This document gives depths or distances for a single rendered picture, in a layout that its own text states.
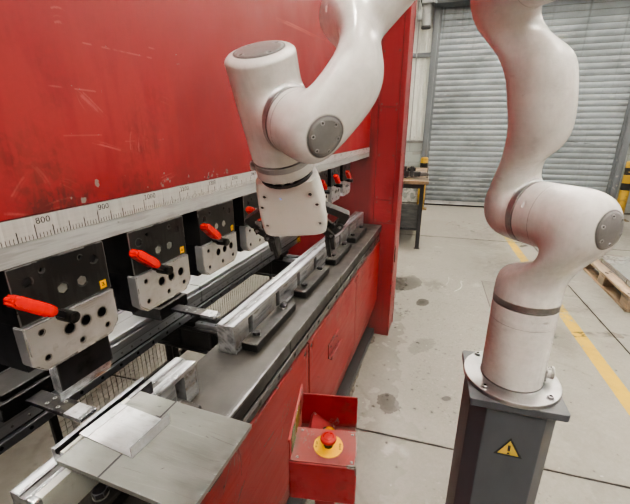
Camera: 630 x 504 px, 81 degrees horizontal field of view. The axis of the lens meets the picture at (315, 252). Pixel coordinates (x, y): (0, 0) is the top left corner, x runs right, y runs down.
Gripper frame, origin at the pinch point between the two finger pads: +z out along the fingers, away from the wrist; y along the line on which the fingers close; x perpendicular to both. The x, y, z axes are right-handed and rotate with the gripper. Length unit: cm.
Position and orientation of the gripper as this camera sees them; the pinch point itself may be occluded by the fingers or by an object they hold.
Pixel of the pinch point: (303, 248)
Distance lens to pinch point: 63.6
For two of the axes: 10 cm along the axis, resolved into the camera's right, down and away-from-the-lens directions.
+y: 9.9, -0.3, -1.6
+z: 1.4, 7.1, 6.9
